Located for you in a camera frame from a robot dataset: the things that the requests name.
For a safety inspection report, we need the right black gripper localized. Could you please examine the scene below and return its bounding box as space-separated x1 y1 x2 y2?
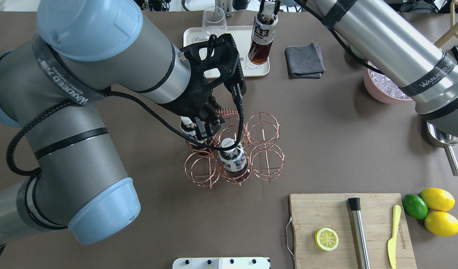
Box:
259 0 282 15

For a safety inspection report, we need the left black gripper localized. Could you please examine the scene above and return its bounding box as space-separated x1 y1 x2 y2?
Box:
163 33 246 141

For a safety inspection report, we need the tea bottle white cap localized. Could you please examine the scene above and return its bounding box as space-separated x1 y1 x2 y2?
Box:
248 2 278 65

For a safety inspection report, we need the copper wire bottle basket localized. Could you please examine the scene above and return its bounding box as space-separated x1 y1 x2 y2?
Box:
183 112 285 188

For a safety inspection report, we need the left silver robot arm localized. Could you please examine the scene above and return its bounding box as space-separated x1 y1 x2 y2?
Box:
0 0 246 248

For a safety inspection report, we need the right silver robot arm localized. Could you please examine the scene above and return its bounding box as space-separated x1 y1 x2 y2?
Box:
283 0 458 137

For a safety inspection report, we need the tea bottle in basket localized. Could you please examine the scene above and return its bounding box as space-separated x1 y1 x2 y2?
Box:
180 116 213 157
218 138 250 183

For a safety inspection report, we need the grey folded cloth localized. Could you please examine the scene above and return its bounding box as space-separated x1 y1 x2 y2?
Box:
284 42 326 79

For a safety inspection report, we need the clear wine glass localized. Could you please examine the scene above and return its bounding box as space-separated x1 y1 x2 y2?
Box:
202 6 227 39

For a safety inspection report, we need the bamboo cutting board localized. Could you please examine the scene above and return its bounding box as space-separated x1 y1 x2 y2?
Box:
289 194 402 269

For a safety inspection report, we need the pink bowl with ice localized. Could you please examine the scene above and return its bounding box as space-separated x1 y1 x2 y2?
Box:
363 68 413 105

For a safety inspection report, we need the half lemon slice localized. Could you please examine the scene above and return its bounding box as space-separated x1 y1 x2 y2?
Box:
314 228 339 251

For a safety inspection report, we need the wooden cup rack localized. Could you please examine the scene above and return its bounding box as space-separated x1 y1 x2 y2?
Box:
434 0 458 49

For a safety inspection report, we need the steel muddler black tip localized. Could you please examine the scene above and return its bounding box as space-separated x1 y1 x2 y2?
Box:
347 197 371 269

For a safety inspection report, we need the metal ice scoop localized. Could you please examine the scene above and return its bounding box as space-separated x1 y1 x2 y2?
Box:
426 122 458 176

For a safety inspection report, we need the yellow plastic knife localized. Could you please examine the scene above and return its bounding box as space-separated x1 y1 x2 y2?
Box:
387 204 401 269

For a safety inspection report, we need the green lime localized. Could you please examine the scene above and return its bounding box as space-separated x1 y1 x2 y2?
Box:
402 194 428 220

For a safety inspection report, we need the yellow lemon upper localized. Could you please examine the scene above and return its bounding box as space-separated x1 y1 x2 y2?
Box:
419 187 455 212

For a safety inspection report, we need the yellow lemon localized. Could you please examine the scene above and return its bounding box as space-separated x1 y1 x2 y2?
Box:
424 211 458 237
419 187 455 212

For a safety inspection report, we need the yellow lemon lower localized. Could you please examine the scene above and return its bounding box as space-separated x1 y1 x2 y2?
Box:
424 211 458 237

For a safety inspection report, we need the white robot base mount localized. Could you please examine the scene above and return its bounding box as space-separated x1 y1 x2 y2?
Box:
172 257 271 269

